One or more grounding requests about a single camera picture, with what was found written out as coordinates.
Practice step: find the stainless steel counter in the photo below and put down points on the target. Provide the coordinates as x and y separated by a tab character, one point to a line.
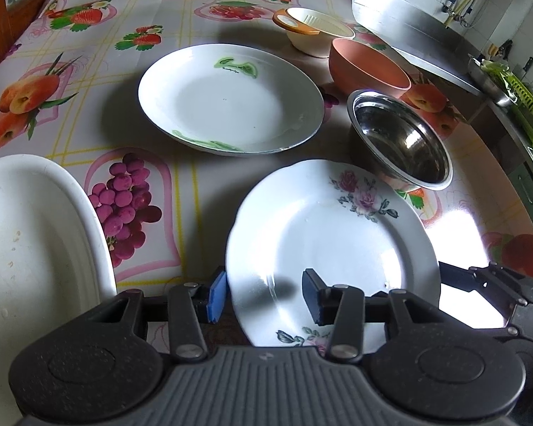
426	35

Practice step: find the green dish rack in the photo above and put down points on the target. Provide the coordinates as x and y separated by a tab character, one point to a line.
524	97

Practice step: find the terracotta bowl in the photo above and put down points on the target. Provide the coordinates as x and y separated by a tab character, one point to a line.
364	69

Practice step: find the steel basin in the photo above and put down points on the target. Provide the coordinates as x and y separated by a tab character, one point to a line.
484	77

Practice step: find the stainless steel bowl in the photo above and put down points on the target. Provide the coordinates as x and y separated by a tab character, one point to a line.
404	142

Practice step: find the fruit print tablecloth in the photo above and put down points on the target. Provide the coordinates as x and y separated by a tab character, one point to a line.
168	22

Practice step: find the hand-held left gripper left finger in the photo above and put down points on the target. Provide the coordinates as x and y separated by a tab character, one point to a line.
217	297

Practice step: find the white floral plate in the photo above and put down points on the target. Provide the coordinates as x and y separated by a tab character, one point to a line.
328	239

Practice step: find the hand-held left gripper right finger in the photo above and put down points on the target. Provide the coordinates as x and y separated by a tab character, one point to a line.
312	297

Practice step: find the white oval dish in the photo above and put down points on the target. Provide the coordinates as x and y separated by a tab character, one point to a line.
31	253

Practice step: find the white plate with green print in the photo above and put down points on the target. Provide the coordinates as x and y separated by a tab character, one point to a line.
231	97

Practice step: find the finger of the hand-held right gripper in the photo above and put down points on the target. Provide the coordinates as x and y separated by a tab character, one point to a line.
464	277

